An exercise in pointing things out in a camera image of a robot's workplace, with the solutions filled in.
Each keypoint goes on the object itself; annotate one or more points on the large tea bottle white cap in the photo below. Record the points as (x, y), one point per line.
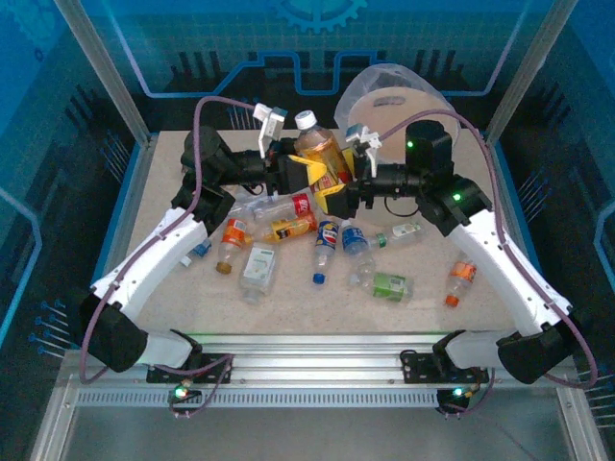
(319, 144)

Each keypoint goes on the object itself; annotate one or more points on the red label cola bottle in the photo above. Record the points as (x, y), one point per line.
(302, 205)

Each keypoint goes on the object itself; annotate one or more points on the clear crushed bottle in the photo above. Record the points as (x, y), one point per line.
(250, 210)

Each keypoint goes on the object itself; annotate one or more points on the orange juice bottle black label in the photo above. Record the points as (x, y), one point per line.
(288, 228)

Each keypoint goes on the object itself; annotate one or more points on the orange label bottle brown cap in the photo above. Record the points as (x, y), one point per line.
(234, 235)

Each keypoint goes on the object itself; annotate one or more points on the clear bottle white label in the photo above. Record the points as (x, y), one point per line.
(258, 271)

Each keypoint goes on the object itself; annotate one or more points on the blue label bottle white cap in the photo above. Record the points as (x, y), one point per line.
(202, 249)

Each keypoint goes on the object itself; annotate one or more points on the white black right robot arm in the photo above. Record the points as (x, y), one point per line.
(499, 269)

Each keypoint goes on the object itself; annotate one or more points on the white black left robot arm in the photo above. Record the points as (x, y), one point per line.
(144, 259)

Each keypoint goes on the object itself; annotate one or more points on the beige plastic bin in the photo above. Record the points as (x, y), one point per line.
(384, 115)

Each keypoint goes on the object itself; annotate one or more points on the blue pepsi bottle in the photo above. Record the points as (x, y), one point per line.
(327, 237)

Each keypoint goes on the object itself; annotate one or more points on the green cap bottle white label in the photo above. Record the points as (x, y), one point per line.
(403, 231)

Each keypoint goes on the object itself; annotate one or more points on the blue label water bottle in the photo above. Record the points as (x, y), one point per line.
(354, 240)

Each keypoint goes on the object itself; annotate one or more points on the green label clear bottle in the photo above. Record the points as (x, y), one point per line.
(391, 285)

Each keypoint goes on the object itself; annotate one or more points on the black connector with green light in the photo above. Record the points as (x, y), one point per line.
(456, 395)
(181, 394)

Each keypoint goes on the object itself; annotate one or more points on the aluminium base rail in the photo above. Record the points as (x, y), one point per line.
(312, 355)

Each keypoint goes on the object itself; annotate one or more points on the aluminium right frame post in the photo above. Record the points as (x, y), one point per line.
(528, 67)

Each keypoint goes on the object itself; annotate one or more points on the aluminium frame post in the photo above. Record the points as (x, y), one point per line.
(528, 67)
(103, 72)

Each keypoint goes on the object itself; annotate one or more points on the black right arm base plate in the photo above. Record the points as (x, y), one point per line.
(418, 367)

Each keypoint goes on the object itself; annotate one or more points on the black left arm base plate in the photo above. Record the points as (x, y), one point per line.
(216, 367)

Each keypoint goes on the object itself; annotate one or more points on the aluminium left frame post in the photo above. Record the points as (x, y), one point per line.
(103, 72)

